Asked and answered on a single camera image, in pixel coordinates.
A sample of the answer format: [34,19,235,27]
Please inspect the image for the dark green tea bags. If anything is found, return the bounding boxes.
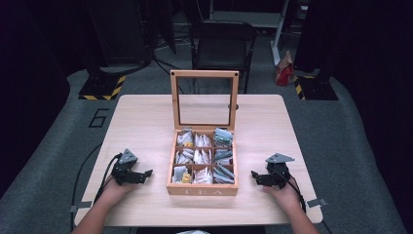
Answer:
[213,148,234,166]

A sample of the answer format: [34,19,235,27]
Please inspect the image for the grey blue tea bags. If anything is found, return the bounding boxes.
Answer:
[212,163,236,185]

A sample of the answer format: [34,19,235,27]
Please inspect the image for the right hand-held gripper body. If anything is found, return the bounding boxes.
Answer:
[265,152,296,190]

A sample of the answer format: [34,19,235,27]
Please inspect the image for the white and red tea bags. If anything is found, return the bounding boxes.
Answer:
[192,166,213,185]

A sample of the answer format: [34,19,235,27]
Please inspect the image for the wooden tea box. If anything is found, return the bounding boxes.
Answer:
[166,69,241,197]

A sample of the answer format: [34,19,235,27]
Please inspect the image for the person's right hand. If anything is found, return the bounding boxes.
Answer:
[262,176,303,212]

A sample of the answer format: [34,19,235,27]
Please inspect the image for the person's left hand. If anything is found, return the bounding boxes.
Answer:
[98,175,139,207]

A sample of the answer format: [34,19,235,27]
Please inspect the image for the white and yellow tea bags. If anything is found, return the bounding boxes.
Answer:
[171,165,193,184]
[176,130,195,147]

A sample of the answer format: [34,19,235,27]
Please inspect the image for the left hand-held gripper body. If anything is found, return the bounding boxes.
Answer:
[111,148,139,186]

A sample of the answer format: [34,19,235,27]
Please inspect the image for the black folding chair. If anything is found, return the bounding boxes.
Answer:
[189,19,259,96]

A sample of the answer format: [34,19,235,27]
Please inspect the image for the white desk leg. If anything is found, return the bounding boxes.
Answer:
[270,0,291,66]

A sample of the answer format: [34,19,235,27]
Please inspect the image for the white and grey tea bags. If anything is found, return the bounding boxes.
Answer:
[174,147,195,165]

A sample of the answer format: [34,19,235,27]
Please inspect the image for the black yellow striped stand base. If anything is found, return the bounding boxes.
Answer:
[292,75,339,101]
[78,73,127,101]

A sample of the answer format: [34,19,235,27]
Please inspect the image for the red paper bag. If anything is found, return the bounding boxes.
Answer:
[274,50,295,87]

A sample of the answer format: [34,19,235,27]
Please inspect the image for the black cable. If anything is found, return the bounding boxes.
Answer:
[272,165,334,234]
[69,143,122,232]

